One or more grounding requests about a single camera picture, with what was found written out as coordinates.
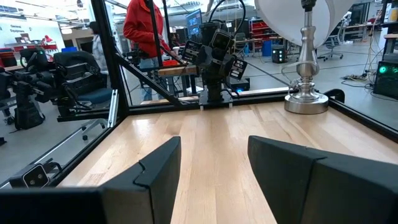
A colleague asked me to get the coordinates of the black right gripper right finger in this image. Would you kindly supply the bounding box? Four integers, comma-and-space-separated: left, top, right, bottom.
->
247, 135, 398, 224

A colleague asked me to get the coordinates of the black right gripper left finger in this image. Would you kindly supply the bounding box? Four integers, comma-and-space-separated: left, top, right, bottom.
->
99, 136, 182, 224

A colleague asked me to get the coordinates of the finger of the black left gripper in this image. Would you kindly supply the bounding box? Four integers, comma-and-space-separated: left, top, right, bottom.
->
229, 58, 249, 81
181, 39, 203, 63

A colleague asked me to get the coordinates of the black box blue light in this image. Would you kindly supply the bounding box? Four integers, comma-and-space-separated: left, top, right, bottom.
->
229, 77, 251, 94

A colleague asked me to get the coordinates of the wooden workbench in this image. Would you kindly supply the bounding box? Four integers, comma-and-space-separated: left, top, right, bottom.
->
157, 64, 200, 78

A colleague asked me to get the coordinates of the computer monitor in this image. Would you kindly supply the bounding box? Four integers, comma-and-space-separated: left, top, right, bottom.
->
185, 8, 203, 37

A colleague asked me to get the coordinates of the blue bin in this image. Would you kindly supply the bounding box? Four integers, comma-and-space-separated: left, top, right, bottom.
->
261, 39, 274, 58

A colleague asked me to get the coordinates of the black device with lights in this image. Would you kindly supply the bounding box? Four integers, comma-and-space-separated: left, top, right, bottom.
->
271, 45, 287, 65

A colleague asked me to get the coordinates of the red parts bin shelf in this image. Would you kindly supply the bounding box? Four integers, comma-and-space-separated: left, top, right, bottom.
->
248, 18, 271, 40

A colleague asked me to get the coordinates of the silver table lamp white shade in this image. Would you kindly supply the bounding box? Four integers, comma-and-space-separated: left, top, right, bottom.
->
254, 0, 355, 115

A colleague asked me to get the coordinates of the white office chair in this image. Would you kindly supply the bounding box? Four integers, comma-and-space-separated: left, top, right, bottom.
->
317, 11, 353, 62

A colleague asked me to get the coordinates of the black blue office chair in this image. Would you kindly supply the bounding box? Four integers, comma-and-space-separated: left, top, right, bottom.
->
53, 50, 113, 141

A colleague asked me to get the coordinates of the black computer green light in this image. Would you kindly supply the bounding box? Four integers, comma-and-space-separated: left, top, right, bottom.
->
373, 60, 398, 101

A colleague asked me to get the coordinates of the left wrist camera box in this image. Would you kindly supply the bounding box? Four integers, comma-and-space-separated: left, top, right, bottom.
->
210, 27, 234, 51

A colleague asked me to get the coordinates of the white lamp cord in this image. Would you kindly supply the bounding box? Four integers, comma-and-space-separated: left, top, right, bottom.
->
280, 60, 309, 91

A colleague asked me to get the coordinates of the silver aluminium bracket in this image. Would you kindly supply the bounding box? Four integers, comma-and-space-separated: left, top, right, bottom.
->
107, 89, 120, 129

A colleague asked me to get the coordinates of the black curved bracket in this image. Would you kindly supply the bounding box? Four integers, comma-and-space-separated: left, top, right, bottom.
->
323, 88, 346, 104

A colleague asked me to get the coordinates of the black table-level camera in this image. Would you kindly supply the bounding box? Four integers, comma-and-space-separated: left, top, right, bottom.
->
8, 161, 63, 189

